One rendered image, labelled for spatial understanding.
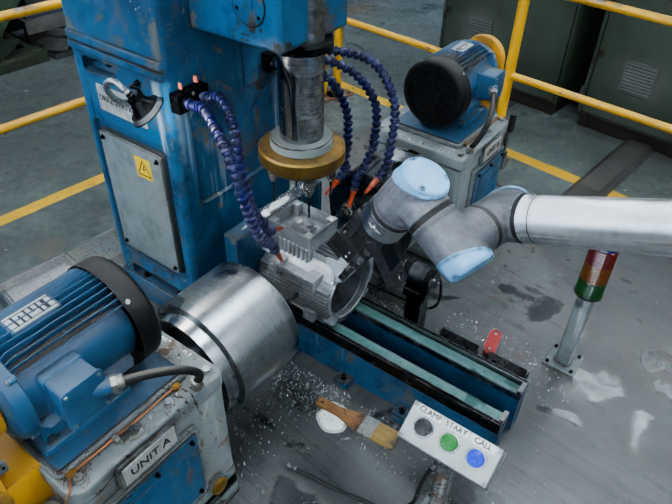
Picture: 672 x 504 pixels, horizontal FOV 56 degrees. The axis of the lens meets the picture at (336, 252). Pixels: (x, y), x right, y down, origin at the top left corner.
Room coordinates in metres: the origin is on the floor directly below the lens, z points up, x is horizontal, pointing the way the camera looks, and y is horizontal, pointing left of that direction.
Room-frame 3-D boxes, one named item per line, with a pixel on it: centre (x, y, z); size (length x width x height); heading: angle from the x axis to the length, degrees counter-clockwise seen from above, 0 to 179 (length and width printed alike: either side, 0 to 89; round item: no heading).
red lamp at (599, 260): (1.05, -0.57, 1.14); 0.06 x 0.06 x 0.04
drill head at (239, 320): (0.83, 0.25, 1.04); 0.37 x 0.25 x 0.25; 145
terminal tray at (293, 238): (1.14, 0.08, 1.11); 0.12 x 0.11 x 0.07; 54
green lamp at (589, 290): (1.05, -0.57, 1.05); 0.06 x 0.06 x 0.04
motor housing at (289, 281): (1.12, 0.04, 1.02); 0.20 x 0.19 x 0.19; 54
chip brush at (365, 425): (0.85, -0.06, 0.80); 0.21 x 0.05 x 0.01; 59
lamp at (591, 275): (1.05, -0.57, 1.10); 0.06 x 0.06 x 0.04
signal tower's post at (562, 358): (1.05, -0.57, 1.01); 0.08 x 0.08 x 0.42; 55
